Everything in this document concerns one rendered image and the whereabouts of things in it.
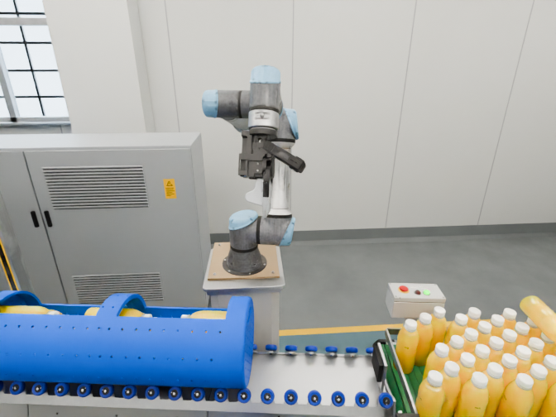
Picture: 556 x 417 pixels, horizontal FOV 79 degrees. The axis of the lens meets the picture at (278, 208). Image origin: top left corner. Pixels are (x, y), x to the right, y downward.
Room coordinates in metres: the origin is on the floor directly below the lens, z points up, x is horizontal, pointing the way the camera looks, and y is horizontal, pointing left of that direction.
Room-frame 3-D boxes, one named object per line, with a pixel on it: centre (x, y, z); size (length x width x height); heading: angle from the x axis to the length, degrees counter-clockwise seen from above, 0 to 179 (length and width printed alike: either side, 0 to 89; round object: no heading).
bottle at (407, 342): (0.94, -0.47, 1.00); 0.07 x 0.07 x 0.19
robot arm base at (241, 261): (1.25, 0.14, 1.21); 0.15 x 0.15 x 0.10
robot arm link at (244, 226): (1.24, 0.13, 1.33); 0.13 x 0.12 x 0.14; 85
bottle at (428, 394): (0.72, -0.46, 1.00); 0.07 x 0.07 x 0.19
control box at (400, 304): (1.14, -0.56, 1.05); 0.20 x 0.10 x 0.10; 88
